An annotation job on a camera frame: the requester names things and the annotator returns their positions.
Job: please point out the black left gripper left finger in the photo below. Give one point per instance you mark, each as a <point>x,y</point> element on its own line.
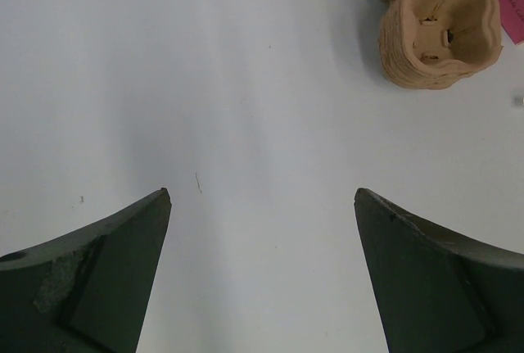
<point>88,290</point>

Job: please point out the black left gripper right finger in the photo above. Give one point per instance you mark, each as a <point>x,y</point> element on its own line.
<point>437,290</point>

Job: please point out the brown pulp cup carrier stack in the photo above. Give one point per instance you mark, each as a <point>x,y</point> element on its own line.
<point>432,44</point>

